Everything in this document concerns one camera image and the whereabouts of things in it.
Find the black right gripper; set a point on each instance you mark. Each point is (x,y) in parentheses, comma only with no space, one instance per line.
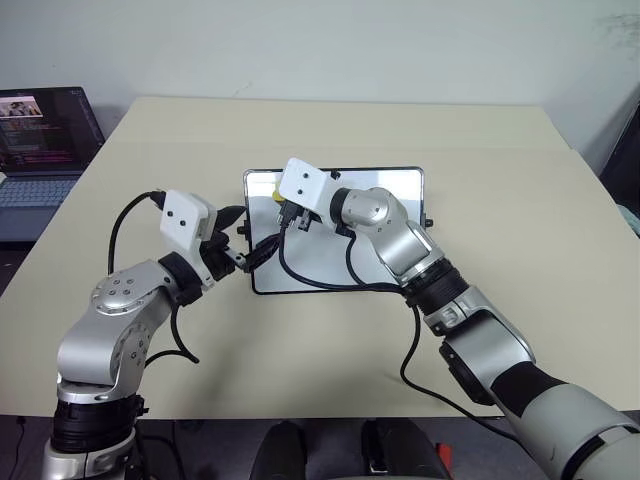
(299,218)

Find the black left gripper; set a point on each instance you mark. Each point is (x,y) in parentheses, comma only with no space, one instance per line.
(218,260)

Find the yellow whiteboard eraser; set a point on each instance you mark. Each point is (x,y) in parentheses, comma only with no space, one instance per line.
(274,193)

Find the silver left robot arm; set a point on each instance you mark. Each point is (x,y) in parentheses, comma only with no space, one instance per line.
(116,296)

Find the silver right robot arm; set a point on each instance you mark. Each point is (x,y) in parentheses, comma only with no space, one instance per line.
(400,235)

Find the black-framed whiteboard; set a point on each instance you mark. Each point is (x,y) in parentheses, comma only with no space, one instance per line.
(370,235)

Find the open laptop computer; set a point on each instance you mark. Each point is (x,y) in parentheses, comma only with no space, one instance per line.
(37,145)

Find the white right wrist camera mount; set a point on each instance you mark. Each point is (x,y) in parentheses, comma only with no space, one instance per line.
(303,186)

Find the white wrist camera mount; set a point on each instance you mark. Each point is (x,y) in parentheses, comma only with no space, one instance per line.
(303,186)
(182,217)

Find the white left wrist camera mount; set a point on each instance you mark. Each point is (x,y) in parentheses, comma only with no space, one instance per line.
(182,217)

